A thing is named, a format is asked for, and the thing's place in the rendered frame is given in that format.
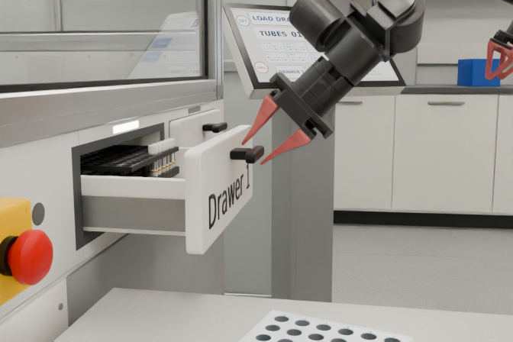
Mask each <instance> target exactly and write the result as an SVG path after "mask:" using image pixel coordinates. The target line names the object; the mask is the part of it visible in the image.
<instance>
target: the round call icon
mask: <svg viewBox="0 0 513 342"><path fill-rule="evenodd" d="M252 63H253V66H254V69H255V71H256V74H271V72H270V70H269V67H268V65H267V63H266V61H252Z"/></svg>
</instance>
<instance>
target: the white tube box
mask: <svg viewBox="0 0 513 342"><path fill-rule="evenodd" d="M239 342H414V338H413V337H409V336H405V335H401V334H394V333H389V332H385V331H378V330H374V329H370V328H366V327H358V326H354V325H350V324H343V323H339V322H335V321H327V320H323V319H319V318H312V317H308V316H304V315H296V314H292V313H288V312H284V311H277V310H272V311H271V312H270V313H269V314H268V315H267V316H266V317H265V318H264V319H263V320H262V321H260V322H259V323H258V324H257V325H256V326H255V327H254V328H253V329H252V330H251V331H250V332H249V333H247V334H246V335H245V336H244V337H243V338H242V339H241V340H240V341H239Z"/></svg>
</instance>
